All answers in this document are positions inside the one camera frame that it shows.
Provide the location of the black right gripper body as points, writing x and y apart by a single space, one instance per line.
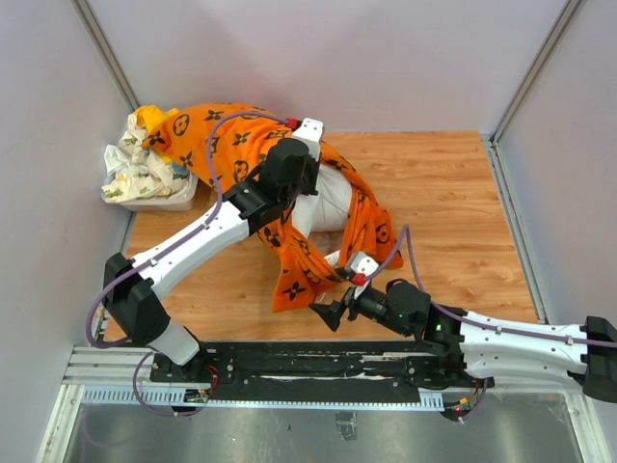
370 303

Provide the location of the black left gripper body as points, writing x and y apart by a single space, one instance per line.
308 182

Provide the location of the white pillow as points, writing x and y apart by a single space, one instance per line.
327 210

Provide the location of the orange patterned plush pillowcase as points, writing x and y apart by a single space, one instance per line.
223 142

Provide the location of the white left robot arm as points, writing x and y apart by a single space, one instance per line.
137 286

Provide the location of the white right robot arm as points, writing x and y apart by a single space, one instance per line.
484 347

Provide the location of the white plastic basket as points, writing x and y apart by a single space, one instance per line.
182 200

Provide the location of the yellow cloth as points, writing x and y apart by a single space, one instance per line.
150 116

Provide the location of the white printed cloth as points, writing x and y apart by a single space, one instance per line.
129 157

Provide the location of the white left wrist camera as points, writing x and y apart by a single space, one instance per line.
310 131

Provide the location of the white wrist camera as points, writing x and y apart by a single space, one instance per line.
310 131
360 268

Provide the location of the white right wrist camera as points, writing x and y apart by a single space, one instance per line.
360 268

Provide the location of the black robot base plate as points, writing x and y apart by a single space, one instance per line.
316 363

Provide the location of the grey slotted cable duct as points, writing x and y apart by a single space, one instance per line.
387 396

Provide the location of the left aluminium frame post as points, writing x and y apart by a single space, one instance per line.
104 95

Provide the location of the aluminium frame post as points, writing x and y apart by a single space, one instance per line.
104 95
556 34

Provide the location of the right aluminium frame post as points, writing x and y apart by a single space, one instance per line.
556 34

